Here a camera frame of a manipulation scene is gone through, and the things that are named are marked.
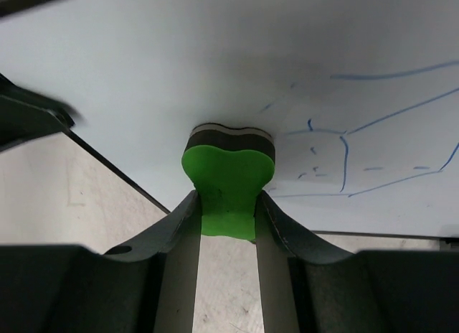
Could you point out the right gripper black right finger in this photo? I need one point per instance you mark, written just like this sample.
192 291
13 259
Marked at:
310 285

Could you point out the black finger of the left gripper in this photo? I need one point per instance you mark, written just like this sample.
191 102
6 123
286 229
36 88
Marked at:
26 115

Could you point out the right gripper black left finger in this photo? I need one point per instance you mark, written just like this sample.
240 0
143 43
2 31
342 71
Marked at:
146 284

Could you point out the green bone-shaped eraser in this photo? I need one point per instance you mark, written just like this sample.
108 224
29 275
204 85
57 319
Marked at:
229 168

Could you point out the black-framed whiteboard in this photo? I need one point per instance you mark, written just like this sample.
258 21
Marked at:
361 96

